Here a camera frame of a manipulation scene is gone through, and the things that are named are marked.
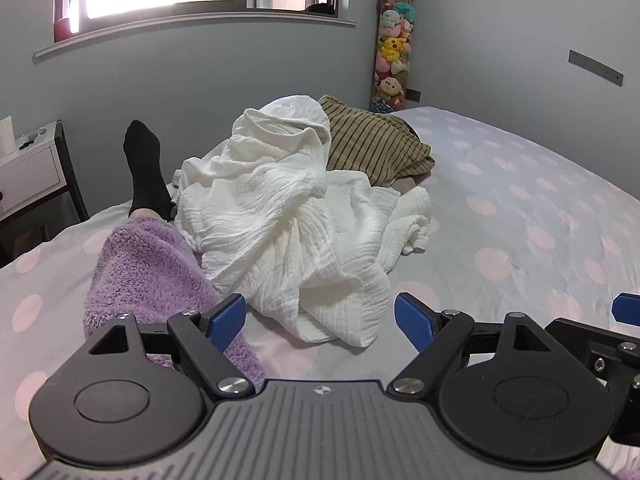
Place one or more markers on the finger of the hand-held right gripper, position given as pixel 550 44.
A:
pixel 626 305
pixel 575 334

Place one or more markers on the beige garment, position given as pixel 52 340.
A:
pixel 410 184

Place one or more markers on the red cup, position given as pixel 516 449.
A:
pixel 62 29

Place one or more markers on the grey wall strip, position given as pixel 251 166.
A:
pixel 595 67

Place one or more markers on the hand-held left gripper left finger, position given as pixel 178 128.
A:
pixel 226 321

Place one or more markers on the person's black sock foot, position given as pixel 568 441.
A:
pixel 145 160

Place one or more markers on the dark wall socket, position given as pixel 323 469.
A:
pixel 413 94

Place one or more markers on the white crinkled garment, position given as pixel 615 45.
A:
pixel 280 200

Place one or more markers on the dark cloth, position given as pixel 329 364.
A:
pixel 320 8

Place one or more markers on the polka-dot bed sheet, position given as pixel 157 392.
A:
pixel 525 185

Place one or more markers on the clear tube of plush toys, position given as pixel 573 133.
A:
pixel 392 50

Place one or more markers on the person's purple fleece pant leg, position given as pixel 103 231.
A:
pixel 145 270

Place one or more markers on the brown striped garment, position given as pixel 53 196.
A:
pixel 370 140

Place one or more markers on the white nightstand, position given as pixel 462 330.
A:
pixel 30 175

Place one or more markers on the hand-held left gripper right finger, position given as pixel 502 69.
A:
pixel 412 321

